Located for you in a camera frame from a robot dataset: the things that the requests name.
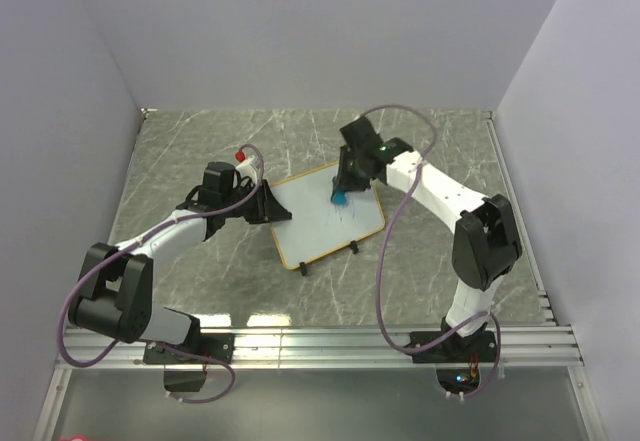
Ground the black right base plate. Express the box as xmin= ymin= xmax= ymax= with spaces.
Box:
xmin=411 ymin=331 xmax=500 ymax=364

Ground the aluminium rail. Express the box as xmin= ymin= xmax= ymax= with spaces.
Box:
xmin=65 ymin=326 xmax=584 ymax=371
xmin=482 ymin=111 xmax=558 ymax=326

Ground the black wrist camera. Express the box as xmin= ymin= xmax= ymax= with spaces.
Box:
xmin=340 ymin=116 xmax=383 ymax=154
xmin=201 ymin=161 xmax=236 ymax=203

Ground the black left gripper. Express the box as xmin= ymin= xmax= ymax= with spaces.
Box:
xmin=222 ymin=180 xmax=290 ymax=225

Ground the aluminium right side rail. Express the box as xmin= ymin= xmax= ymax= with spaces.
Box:
xmin=482 ymin=111 xmax=558 ymax=326

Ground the blue bone-shaped eraser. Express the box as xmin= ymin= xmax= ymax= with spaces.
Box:
xmin=331 ymin=191 xmax=348 ymax=206

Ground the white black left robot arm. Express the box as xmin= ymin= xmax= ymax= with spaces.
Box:
xmin=67 ymin=180 xmax=292 ymax=363

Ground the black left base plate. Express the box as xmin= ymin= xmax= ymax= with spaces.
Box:
xmin=143 ymin=333 xmax=235 ymax=365

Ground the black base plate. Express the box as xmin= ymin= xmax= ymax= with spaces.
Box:
xmin=411 ymin=331 xmax=500 ymax=364
xmin=143 ymin=333 xmax=235 ymax=365

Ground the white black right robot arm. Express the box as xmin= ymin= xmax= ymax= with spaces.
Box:
xmin=332 ymin=138 xmax=522 ymax=361

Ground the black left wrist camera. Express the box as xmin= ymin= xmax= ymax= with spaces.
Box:
xmin=201 ymin=161 xmax=236 ymax=203

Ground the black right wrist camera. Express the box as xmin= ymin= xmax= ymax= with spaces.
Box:
xmin=340 ymin=116 xmax=383 ymax=154

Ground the aluminium front rail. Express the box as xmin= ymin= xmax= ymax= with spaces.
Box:
xmin=65 ymin=326 xmax=584 ymax=371

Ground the yellow framed whiteboard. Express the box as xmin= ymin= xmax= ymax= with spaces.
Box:
xmin=270 ymin=162 xmax=386 ymax=270

